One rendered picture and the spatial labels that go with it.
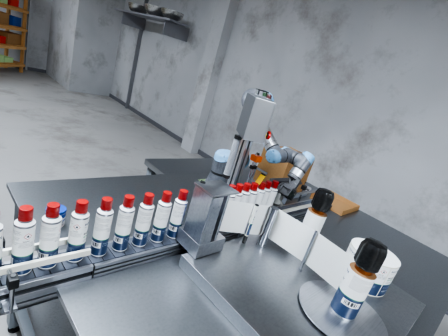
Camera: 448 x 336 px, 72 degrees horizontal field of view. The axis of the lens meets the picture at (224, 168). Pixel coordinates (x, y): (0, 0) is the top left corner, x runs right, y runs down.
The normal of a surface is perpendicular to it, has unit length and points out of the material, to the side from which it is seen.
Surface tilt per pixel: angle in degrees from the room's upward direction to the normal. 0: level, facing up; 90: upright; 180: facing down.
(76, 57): 90
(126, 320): 0
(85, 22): 90
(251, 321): 0
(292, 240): 90
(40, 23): 90
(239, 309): 0
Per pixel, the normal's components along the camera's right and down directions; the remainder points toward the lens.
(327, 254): -0.77, -0.01
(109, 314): 0.27, -0.91
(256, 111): 0.14, 0.36
